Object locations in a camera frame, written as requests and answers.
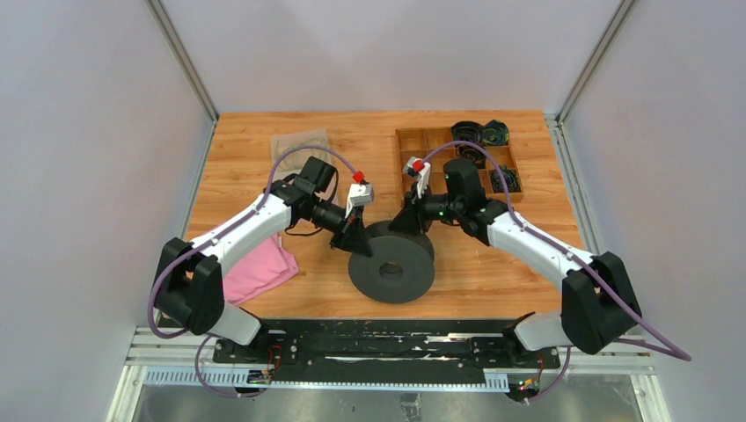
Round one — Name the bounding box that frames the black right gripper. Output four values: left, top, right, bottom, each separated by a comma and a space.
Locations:
390, 182, 464, 236

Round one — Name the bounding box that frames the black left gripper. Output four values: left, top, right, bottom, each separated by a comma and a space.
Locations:
311, 196, 374, 258

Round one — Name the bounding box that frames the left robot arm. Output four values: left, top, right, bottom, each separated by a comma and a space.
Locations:
148, 156, 374, 363

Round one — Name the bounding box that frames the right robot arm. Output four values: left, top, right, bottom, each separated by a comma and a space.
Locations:
389, 156, 640, 367

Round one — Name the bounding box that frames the wooden compartment tray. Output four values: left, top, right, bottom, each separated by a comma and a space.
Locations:
394, 127, 523, 203

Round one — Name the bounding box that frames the pink folded cloth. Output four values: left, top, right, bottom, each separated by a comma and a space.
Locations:
223, 235, 299, 306

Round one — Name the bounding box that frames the orange floral rolled tie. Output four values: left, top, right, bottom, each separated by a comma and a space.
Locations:
457, 144, 486, 169

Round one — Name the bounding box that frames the dark blue rolled tie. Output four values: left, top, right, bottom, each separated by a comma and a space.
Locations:
450, 120, 483, 147

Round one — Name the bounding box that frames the clear plastic box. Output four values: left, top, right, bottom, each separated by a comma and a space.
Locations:
270, 128, 333, 180

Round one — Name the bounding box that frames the green blue rolled tie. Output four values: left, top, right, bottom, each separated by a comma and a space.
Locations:
489, 165, 522, 193

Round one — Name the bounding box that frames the green yellow rolled tie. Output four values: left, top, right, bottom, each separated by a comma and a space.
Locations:
481, 120, 509, 146

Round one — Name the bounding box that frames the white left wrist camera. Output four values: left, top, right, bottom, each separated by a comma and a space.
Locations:
345, 171, 375, 219

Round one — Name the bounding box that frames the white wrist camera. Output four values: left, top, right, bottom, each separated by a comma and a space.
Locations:
345, 171, 375, 219
403, 156, 431, 199

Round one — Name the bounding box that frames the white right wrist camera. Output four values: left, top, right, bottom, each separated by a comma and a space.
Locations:
403, 156, 431, 199

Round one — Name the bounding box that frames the green wire in box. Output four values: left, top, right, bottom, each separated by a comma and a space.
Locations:
274, 136, 327, 170

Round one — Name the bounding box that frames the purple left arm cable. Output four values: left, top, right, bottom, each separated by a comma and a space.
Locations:
146, 144, 360, 400

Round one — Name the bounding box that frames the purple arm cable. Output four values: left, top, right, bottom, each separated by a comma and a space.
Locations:
422, 141, 693, 403
146, 144, 360, 400

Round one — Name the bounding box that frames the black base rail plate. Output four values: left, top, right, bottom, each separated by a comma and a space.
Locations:
201, 319, 561, 395

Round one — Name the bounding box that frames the aluminium frame post right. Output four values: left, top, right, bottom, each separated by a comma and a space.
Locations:
545, 0, 637, 252

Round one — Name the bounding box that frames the aluminium frame post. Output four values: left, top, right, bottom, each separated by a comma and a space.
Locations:
545, 0, 637, 252
144, 0, 219, 126

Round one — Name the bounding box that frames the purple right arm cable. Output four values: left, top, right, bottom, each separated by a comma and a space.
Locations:
422, 141, 693, 403

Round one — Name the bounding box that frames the aluminium frame post left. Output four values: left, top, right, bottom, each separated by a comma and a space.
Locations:
144, 0, 219, 126

